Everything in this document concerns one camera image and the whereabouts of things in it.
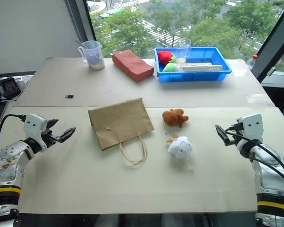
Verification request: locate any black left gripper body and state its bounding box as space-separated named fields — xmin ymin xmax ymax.
xmin=40 ymin=129 xmax=62 ymax=149

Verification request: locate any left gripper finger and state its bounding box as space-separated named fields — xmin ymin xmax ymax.
xmin=46 ymin=119 xmax=60 ymax=131
xmin=57 ymin=127 xmax=77 ymax=143

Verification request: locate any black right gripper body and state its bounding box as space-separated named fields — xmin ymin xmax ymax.
xmin=226 ymin=122 xmax=244 ymax=147

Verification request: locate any brown paper bag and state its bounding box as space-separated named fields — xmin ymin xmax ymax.
xmin=88 ymin=97 xmax=155 ymax=166

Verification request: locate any white plush toy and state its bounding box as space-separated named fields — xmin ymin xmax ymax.
xmin=165 ymin=134 xmax=195 ymax=171

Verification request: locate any brown plush toy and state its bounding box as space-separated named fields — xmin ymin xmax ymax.
xmin=161 ymin=108 xmax=190 ymax=129

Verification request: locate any black desk device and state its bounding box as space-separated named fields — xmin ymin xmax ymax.
xmin=0 ymin=76 xmax=24 ymax=100

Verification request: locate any blue plastic bin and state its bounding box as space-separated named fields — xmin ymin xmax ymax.
xmin=154 ymin=46 xmax=233 ymax=83

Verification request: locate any white long remote control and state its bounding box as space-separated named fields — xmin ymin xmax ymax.
xmin=179 ymin=62 xmax=223 ymax=72

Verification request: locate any plastic bottle with red cap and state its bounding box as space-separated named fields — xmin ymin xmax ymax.
xmin=247 ymin=54 xmax=259 ymax=71

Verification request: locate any clear plastic measuring cup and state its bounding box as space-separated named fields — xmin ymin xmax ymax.
xmin=77 ymin=40 xmax=106 ymax=70

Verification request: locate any green plush toy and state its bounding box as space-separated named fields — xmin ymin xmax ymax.
xmin=162 ymin=62 xmax=181 ymax=73

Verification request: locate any red strawberry plush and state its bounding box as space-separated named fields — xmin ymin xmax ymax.
xmin=157 ymin=50 xmax=176 ymax=66

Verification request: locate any red brick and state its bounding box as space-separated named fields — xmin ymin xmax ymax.
xmin=112 ymin=49 xmax=155 ymax=83

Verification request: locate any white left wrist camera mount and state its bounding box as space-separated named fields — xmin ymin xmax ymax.
xmin=23 ymin=113 xmax=49 ymax=148

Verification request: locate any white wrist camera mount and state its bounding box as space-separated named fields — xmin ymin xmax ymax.
xmin=23 ymin=113 xmax=49 ymax=148
xmin=236 ymin=113 xmax=265 ymax=145

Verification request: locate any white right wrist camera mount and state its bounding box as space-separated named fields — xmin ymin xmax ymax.
xmin=236 ymin=113 xmax=265 ymax=145

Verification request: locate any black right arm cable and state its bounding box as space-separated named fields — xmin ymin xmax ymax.
xmin=224 ymin=122 xmax=284 ymax=190

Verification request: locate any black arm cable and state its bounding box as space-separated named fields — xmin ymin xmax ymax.
xmin=224 ymin=122 xmax=284 ymax=190
xmin=0 ymin=114 xmax=27 ymax=166

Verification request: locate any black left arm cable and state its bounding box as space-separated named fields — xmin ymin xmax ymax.
xmin=0 ymin=114 xmax=27 ymax=166

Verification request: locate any dark slanted window frame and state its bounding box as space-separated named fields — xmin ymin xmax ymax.
xmin=256 ymin=0 xmax=284 ymax=88

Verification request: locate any dark window frame post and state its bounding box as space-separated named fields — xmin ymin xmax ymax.
xmin=64 ymin=0 xmax=97 ymax=44

